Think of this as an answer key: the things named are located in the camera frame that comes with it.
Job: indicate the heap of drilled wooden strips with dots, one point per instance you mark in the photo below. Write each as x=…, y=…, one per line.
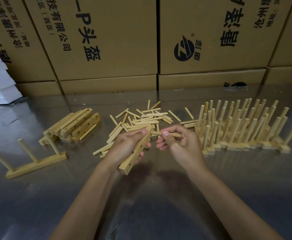
x=79, y=123

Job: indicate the pile of loose wooden pegs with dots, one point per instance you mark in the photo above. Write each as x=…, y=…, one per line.
x=146, y=119

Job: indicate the person's left forearm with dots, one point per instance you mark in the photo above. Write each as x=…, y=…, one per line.
x=86, y=204

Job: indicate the three-peg wooden rack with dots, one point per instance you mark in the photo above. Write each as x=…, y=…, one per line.
x=36, y=166

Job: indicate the row of assembled peg stands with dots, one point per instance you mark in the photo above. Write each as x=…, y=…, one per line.
x=236, y=144

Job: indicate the stack of brown cardboard boxes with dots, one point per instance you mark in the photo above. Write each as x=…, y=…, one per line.
x=126, y=34

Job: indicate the person's left hand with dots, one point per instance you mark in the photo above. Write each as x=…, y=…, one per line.
x=122, y=147

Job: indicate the drilled wooden bar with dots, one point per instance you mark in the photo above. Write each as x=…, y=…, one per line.
x=134, y=159

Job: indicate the person's right forearm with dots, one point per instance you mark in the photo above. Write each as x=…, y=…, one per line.
x=231, y=207

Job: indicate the person's left thumb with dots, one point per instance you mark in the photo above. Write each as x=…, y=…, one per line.
x=139, y=133

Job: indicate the person's right thumb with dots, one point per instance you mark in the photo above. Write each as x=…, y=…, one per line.
x=169, y=139

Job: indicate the short wooden dowel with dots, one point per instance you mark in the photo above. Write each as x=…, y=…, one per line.
x=176, y=135

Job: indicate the person's right hand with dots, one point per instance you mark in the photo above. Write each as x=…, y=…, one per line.
x=188, y=149

